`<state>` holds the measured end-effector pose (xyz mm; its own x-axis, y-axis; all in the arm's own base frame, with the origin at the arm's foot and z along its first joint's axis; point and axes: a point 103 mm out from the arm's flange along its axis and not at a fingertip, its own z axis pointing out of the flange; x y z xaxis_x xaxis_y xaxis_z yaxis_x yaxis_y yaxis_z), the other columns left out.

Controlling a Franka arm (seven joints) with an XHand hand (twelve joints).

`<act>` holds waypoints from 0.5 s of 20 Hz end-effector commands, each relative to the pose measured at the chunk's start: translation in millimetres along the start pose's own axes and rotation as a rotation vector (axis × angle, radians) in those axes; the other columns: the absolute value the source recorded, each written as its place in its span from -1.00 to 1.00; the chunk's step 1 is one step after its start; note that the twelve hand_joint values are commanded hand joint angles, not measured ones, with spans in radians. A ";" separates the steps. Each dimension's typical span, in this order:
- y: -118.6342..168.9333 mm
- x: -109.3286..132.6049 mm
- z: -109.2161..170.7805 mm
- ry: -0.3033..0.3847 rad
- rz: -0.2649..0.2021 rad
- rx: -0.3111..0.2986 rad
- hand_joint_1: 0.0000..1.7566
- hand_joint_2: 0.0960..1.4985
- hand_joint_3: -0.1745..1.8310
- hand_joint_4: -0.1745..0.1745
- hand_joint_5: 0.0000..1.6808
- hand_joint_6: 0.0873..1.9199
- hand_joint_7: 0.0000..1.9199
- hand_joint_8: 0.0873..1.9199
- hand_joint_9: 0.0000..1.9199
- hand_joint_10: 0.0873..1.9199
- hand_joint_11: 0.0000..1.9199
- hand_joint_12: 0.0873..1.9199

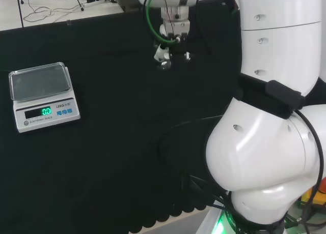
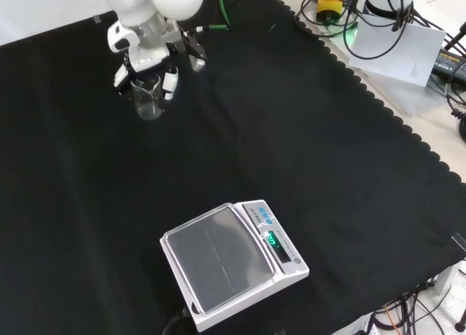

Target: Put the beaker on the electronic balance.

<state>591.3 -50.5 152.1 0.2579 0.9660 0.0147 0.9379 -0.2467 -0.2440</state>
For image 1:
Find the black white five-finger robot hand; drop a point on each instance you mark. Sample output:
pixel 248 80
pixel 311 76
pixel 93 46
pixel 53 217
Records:
pixel 178 28

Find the small clear glass beaker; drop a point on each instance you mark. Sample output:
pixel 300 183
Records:
pixel 165 65

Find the electronic balance with steel pan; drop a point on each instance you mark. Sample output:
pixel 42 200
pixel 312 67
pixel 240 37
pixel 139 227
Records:
pixel 45 109

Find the black tripod leg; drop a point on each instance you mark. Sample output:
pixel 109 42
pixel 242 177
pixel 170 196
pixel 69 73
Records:
pixel 78 0

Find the black bench cloth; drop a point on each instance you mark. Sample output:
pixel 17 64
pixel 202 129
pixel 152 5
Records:
pixel 107 152

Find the yellow stop button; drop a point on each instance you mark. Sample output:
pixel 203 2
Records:
pixel 314 196

